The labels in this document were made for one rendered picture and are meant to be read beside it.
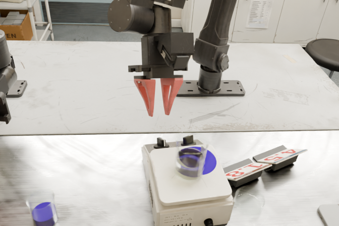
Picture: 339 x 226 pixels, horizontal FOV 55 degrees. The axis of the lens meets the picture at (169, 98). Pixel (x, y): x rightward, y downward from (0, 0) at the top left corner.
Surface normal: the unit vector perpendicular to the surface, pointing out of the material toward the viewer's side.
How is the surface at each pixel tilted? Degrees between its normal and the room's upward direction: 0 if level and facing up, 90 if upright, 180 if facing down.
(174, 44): 61
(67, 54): 0
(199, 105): 0
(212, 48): 76
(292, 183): 0
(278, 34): 90
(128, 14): 69
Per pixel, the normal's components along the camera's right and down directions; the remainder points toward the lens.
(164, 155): 0.06, -0.81
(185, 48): 0.43, 0.07
